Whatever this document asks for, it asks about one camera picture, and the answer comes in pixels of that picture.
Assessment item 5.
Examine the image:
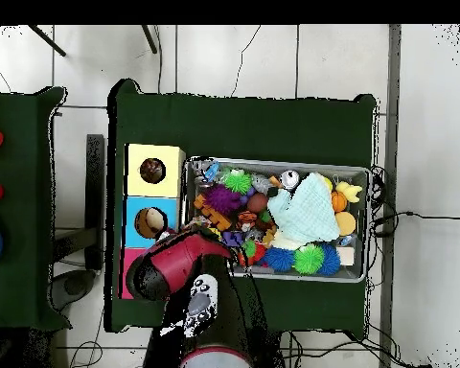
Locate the large blue spiky ball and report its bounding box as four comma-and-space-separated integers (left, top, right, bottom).
264, 244, 297, 275

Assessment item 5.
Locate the green fuzzy monster toy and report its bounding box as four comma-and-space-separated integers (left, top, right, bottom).
293, 243, 327, 277

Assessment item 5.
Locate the black tripod leg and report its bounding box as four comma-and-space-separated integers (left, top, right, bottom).
141, 24, 160, 56
26, 24, 68, 58

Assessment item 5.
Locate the small orange basketball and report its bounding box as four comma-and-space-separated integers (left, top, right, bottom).
329, 191, 348, 214

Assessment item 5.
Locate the green spiky ball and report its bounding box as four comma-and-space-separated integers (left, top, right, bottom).
221, 169, 254, 196

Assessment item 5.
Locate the dark green table cloth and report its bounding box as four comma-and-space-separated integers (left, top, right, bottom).
105, 78, 379, 340

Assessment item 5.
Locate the mint green knitted cloth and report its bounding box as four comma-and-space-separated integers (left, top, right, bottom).
266, 172, 342, 245

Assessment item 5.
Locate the clear shallow bin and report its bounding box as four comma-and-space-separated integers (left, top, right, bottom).
177, 158, 373, 285

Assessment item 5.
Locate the crushed plastic water bottle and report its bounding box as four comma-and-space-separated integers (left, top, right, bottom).
187, 159, 221, 185

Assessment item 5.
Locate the black cable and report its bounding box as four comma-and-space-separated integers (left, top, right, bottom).
370, 208, 460, 231

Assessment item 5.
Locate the orange plastic grid block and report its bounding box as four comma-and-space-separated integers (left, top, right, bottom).
193, 195, 235, 232

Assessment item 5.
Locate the green covered side table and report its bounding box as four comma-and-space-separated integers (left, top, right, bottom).
0, 86, 70, 333

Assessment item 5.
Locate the purple spiky ball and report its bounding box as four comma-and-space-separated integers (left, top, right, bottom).
206, 184, 242, 216

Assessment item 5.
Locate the pale orange round sponge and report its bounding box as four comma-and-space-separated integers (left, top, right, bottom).
333, 211, 357, 237

